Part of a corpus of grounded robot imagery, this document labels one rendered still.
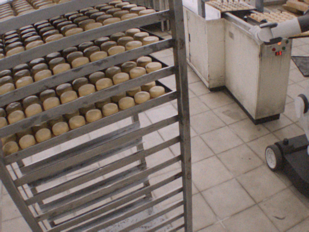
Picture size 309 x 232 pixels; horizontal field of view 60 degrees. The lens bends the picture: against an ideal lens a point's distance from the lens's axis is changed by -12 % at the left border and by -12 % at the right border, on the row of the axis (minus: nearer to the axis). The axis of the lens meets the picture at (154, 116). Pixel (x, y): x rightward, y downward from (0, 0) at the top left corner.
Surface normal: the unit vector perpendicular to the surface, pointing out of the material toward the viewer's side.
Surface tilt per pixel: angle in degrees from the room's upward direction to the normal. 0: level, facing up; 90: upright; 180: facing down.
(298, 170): 0
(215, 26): 90
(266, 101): 90
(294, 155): 0
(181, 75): 90
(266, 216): 0
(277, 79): 90
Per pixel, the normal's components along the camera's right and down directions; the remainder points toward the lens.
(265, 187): -0.10, -0.83
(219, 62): 0.22, 0.52
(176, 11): 0.49, 0.44
